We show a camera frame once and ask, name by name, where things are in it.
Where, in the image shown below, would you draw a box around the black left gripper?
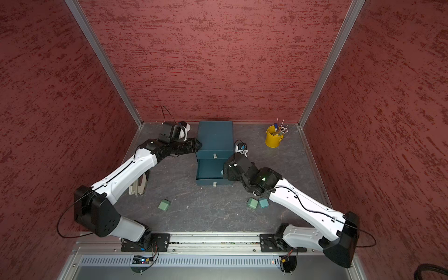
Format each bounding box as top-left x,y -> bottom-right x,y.
170,138 -> 202,154

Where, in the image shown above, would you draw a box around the teal drawer cabinet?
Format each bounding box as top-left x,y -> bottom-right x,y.
196,121 -> 234,187

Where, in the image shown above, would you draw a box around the green plug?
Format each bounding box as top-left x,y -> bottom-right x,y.
247,198 -> 259,210
158,199 -> 171,212

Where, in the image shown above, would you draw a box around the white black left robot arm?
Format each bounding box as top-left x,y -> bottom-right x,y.
73,138 -> 202,243

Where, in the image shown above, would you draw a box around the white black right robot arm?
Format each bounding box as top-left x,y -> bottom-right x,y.
223,153 -> 360,268

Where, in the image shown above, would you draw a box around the yellow pen cup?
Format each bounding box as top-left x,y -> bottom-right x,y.
265,126 -> 284,148

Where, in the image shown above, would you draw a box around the pens in cup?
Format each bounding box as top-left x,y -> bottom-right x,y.
274,120 -> 288,136

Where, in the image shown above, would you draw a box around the beige stapler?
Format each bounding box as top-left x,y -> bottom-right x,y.
128,170 -> 150,197

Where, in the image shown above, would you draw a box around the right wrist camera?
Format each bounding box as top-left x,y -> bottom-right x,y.
235,141 -> 248,157

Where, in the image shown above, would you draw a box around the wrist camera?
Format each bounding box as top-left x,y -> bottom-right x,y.
159,121 -> 190,144
235,141 -> 248,157

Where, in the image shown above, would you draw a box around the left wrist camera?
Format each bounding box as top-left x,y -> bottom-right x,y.
159,121 -> 190,144

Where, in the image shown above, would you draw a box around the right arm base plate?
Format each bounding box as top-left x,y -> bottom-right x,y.
259,233 -> 307,253

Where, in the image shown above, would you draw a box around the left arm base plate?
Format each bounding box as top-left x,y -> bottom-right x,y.
121,233 -> 171,253

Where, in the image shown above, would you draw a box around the left aluminium corner post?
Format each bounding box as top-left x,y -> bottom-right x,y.
65,0 -> 144,129

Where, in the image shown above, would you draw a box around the aluminium corner post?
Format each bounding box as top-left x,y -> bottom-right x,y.
298,0 -> 365,130
65,0 -> 144,129

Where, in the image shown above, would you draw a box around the right aluminium corner post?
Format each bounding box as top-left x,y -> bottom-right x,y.
298,0 -> 365,130

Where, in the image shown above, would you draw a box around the black cable bundle corner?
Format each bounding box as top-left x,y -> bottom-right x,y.
414,263 -> 448,280

